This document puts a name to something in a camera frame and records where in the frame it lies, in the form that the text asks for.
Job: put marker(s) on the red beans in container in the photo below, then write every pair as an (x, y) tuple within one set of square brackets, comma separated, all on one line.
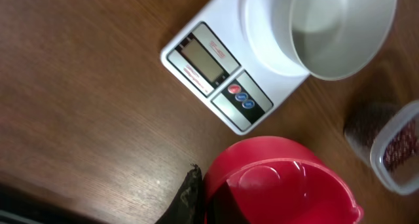
[(403, 146)]

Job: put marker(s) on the red plastic measuring scoop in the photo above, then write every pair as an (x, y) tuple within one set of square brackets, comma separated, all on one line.
[(269, 179)]

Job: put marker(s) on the white digital kitchen scale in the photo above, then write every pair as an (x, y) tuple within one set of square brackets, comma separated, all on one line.
[(228, 58)]

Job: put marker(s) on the white round bowl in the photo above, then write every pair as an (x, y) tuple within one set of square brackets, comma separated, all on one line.
[(330, 39)]

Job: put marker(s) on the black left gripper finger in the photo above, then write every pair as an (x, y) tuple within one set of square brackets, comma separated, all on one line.
[(188, 205)]

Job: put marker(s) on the clear plastic bean container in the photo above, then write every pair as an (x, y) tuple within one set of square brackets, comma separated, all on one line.
[(370, 128)]

